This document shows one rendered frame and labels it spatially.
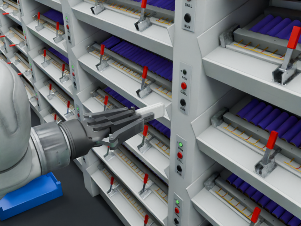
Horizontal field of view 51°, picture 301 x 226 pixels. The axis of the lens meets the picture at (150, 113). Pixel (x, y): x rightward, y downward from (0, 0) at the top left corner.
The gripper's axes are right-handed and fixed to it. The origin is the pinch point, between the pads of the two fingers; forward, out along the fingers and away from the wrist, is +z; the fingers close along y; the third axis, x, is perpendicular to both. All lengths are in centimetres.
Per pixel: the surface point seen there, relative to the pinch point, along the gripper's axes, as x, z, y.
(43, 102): -56, 12, -135
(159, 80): -2.6, 16.1, -18.4
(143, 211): -63, 16, -28
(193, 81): 6.1, 9.8, 2.8
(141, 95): -6.2, 10.4, -19.7
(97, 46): -3, 16, -59
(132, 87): -6.8, 12.1, -27.1
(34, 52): -24, 12, -135
